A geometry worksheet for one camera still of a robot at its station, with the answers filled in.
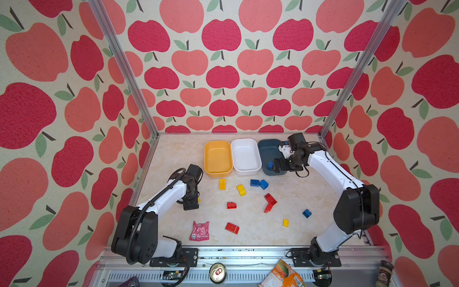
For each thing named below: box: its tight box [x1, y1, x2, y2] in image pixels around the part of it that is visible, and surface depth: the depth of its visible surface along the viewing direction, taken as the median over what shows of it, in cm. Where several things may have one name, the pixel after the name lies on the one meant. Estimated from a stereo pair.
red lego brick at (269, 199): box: [264, 192, 278, 206], surface depth 92 cm
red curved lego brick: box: [227, 201, 237, 210], surface depth 90 cm
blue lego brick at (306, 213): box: [302, 208, 312, 219], surface depth 86 cm
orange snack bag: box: [258, 258, 306, 287], surface depth 69 cm
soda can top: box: [209, 262, 228, 285], surface depth 63 cm
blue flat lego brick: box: [249, 179, 260, 187], surface depth 98 cm
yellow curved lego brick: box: [236, 184, 247, 197], surface depth 96 cm
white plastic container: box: [230, 138, 263, 176], surface depth 111 cm
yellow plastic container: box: [203, 140, 234, 179], surface depth 109 cm
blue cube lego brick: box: [259, 179, 269, 191], surface depth 98 cm
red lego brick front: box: [224, 222, 240, 235], surface depth 83 cm
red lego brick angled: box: [263, 202, 273, 214], surface depth 88 cm
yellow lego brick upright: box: [219, 178, 227, 191], surface depth 99 cm
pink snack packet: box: [189, 220, 210, 242], surface depth 82 cm
